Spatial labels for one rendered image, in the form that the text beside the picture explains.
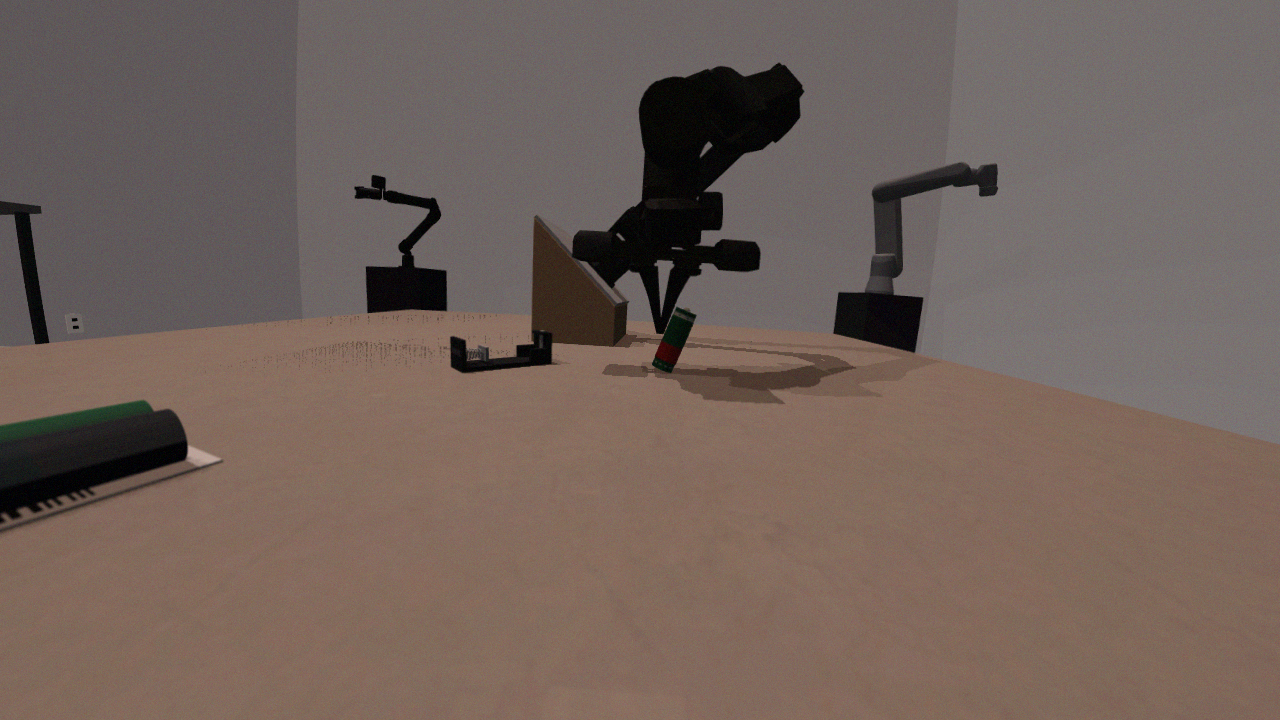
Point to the green and red battery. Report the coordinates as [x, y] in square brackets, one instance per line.
[674, 339]

